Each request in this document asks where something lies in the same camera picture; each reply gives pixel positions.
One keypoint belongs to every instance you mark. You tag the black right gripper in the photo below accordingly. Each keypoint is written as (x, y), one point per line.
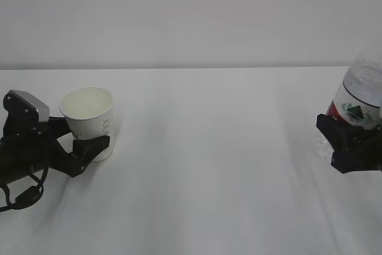
(342, 142)

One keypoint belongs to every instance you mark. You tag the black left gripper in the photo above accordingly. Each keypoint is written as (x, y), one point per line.
(27, 152)

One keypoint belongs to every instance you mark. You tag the white paper cup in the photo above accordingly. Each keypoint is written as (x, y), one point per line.
(89, 114)

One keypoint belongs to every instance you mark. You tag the clear Nongfu Spring water bottle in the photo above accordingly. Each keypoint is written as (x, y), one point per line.
(358, 98)

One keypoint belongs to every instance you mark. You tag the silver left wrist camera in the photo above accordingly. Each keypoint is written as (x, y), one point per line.
(25, 112)

